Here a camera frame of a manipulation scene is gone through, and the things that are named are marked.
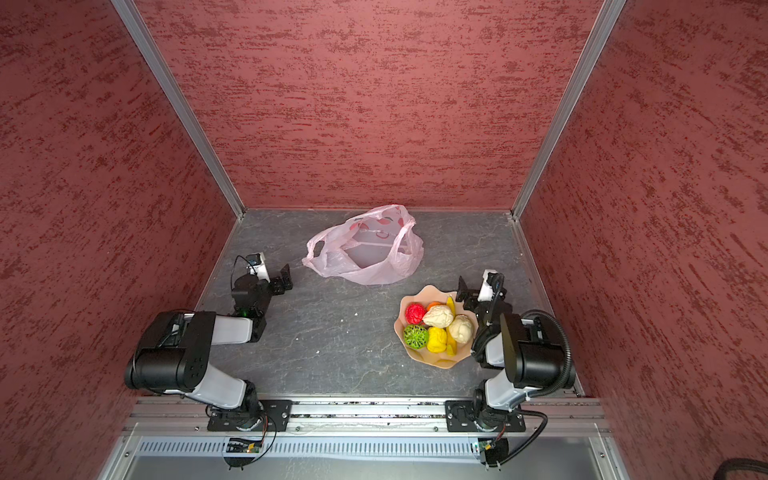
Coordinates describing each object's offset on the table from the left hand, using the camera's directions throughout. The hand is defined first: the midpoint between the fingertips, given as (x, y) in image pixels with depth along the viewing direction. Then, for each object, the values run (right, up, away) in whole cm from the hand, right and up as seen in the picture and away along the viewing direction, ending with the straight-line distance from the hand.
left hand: (275, 271), depth 94 cm
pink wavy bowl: (+49, -7, -1) cm, 50 cm away
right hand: (+63, -3, -3) cm, 63 cm away
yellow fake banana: (+56, -10, -4) cm, 57 cm away
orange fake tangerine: (+50, -10, -4) cm, 51 cm away
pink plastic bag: (+30, +7, +18) cm, 36 cm away
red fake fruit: (+44, -11, -9) cm, 47 cm away
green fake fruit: (+44, -16, -15) cm, 49 cm away
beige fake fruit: (+57, -14, -13) cm, 60 cm away
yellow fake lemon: (+51, -18, -13) cm, 55 cm away
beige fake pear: (+51, -11, -13) cm, 54 cm away
